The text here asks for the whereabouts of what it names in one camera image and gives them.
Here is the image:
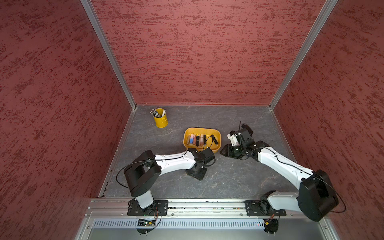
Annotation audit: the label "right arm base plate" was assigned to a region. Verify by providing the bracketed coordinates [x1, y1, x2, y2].
[244, 201, 287, 217]

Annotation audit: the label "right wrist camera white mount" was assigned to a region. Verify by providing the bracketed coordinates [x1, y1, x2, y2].
[227, 133, 240, 147]

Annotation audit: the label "aluminium corner post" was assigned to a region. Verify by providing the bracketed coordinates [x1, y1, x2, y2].
[269, 0, 338, 111]
[80, 0, 137, 111]

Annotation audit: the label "black rectangular block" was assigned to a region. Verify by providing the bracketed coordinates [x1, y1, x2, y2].
[242, 124, 254, 136]

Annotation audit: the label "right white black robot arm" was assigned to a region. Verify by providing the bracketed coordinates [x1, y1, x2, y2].
[220, 128, 339, 222]

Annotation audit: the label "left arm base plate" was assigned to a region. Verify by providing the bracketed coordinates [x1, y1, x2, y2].
[127, 199, 169, 217]

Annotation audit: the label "left aluminium corner post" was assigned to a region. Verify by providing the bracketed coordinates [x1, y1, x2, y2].
[80, 0, 137, 111]

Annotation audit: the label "yellow metal pen cup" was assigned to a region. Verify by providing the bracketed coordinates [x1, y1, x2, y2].
[154, 113, 168, 129]

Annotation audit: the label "yellow plastic storage box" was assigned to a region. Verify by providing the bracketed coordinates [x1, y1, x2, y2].
[183, 128, 222, 153]

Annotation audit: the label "aluminium front rail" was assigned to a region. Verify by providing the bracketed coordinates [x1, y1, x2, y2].
[86, 198, 308, 219]

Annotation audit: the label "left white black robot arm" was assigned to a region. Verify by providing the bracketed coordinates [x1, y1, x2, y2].
[123, 148, 216, 210]

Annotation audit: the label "right aluminium corner post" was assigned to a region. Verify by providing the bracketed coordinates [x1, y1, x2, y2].
[269, 0, 338, 111]

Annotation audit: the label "pens in yellow cup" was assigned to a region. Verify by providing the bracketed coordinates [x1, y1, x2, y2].
[150, 109, 166, 118]

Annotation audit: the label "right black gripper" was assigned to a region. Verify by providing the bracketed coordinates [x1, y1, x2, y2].
[219, 143, 246, 159]

